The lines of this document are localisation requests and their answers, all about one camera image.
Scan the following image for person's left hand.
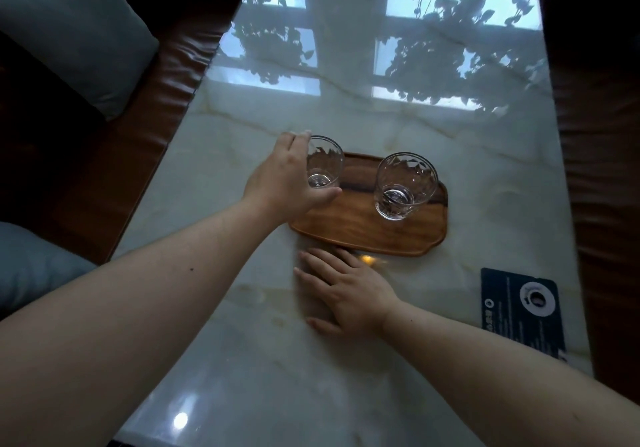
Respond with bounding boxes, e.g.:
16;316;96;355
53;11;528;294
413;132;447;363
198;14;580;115
242;130;344;229

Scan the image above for person's right hand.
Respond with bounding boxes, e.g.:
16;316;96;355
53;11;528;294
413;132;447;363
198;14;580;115
293;248;402;339

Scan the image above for clear drinking glass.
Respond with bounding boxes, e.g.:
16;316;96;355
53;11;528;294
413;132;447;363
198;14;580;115
374;152;440;222
305;135;346;190

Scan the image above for person's right forearm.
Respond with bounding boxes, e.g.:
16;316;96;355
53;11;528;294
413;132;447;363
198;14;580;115
380;299;640;447

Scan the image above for person's left forearm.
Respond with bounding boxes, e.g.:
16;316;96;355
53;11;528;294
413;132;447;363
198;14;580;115
0;197;283;447

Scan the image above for wooden serving tray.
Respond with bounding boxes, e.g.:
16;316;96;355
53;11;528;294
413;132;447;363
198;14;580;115
288;152;449;258

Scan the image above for dark printed card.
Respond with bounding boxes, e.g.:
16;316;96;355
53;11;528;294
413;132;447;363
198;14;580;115
480;267;569;363

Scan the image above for brown leather sofa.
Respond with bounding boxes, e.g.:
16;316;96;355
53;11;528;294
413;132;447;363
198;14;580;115
0;0;264;265
532;0;640;405

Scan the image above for grey cushion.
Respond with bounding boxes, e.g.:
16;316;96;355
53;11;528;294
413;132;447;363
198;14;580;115
0;0;160;122
0;221;99;320

